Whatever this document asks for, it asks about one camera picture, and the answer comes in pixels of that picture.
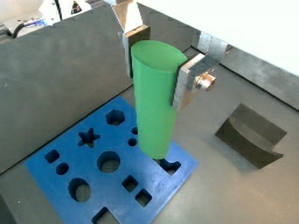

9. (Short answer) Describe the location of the white robot base equipment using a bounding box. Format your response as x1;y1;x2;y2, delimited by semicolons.
0;0;103;45

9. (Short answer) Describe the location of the green oval cylinder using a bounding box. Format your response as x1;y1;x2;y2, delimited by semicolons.
131;40;187;159

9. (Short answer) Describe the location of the blue shape sorter board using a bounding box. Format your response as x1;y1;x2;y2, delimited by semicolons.
25;97;199;224

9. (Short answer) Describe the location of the black curved cradle stand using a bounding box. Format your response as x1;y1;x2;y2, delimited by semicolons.
215;103;287;169

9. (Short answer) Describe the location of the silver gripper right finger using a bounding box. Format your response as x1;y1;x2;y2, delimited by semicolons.
172;31;230;111

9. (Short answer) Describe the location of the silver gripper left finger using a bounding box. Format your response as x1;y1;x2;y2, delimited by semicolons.
112;0;151;78

